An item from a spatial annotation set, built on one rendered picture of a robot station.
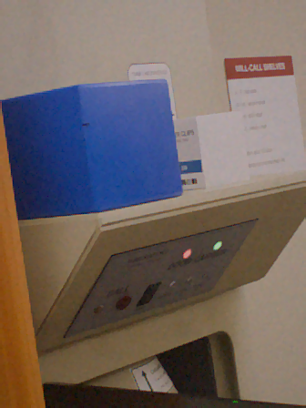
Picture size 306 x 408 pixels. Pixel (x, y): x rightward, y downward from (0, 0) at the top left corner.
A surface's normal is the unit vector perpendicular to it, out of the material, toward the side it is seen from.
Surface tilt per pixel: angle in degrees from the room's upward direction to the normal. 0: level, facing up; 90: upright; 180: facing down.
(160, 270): 135
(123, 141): 90
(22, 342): 90
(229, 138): 90
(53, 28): 90
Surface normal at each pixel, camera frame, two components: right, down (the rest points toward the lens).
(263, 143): 0.77, -0.07
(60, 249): -0.62, 0.13
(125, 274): 0.64, 0.65
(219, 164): 0.58, -0.04
